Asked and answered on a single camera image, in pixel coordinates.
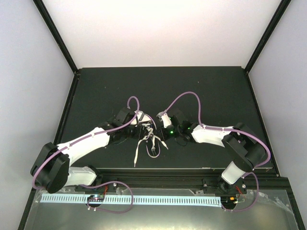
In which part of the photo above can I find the white shoelace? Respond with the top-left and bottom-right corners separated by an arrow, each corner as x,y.
133,121 -> 168,168

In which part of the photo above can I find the black canvas sneaker white sole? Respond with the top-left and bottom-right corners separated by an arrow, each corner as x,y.
145,114 -> 161,159

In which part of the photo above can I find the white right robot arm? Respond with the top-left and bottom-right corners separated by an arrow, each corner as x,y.
157,110 -> 271,194

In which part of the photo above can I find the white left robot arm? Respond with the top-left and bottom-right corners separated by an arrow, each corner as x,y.
30,108 -> 151,194

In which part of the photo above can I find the left small circuit board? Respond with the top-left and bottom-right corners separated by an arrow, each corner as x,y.
87,195 -> 105,202

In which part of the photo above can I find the small circuit board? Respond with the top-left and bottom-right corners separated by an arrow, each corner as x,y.
87,195 -> 105,202
221,196 -> 246,205

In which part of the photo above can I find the right small circuit board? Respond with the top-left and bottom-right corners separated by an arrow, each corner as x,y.
221,196 -> 246,205

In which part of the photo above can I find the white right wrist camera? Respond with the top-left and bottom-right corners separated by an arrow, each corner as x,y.
157,111 -> 172,128

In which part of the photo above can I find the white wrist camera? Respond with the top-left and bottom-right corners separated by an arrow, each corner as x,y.
131,111 -> 151,126
157,111 -> 172,128

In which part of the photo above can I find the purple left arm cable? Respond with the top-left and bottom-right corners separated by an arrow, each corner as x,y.
31,96 -> 156,190

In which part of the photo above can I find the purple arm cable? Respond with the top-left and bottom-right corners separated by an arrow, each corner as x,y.
31,96 -> 156,190
165,91 -> 272,173

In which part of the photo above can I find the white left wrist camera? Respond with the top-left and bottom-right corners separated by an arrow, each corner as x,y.
131,111 -> 151,126

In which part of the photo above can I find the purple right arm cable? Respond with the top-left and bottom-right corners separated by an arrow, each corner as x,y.
165,91 -> 272,173

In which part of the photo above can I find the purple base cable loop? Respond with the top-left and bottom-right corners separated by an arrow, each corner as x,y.
80,181 -> 135,214

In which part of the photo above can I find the black front mounting rail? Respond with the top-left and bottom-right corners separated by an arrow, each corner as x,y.
71,167 -> 291,195

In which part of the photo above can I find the light blue slotted cable duct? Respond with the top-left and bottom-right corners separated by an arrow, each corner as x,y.
40,194 -> 222,207

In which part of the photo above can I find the left black frame post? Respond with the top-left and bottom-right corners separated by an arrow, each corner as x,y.
33,0 -> 79,74

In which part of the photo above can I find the black frame post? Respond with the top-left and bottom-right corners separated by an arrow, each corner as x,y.
245,0 -> 291,73
33,0 -> 79,74

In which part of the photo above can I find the right black frame post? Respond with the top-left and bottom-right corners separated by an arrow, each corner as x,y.
245,0 -> 291,73

